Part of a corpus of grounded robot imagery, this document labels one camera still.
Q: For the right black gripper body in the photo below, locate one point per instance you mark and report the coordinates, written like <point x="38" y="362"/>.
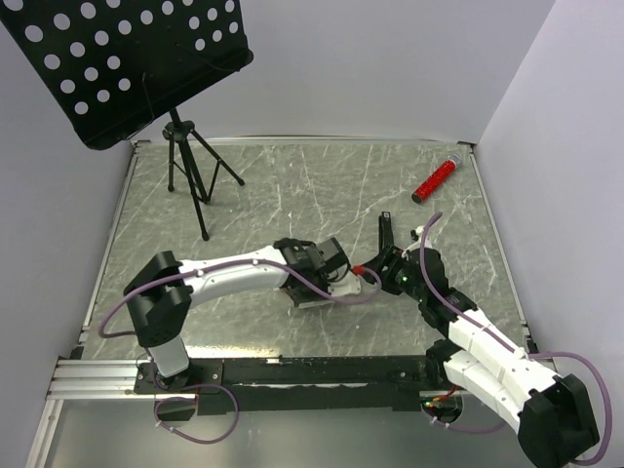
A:
<point x="397" y="278"/>

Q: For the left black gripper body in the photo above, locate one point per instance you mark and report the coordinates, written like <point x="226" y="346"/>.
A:
<point x="322" y="279"/>

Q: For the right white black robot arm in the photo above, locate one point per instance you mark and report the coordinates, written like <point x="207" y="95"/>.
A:
<point x="551" y="414"/>

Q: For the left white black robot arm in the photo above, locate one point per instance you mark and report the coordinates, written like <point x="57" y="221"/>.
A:
<point x="160" y="296"/>

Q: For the red glitter tube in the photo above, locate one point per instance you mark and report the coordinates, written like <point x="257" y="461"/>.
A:
<point x="434" y="180"/>

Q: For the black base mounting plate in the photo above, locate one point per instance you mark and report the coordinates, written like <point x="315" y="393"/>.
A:
<point x="221" y="385"/>

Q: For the black perforated music stand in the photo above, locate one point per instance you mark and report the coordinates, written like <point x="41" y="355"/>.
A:
<point x="114" y="67"/>

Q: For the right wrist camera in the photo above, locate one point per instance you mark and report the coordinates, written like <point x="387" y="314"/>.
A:
<point x="416" y="235"/>

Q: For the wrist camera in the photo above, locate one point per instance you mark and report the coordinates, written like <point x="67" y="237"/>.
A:
<point x="416" y="235"/>
<point x="346" y="284"/>

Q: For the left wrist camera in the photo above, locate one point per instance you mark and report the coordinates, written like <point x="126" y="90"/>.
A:
<point x="346" y="284"/>

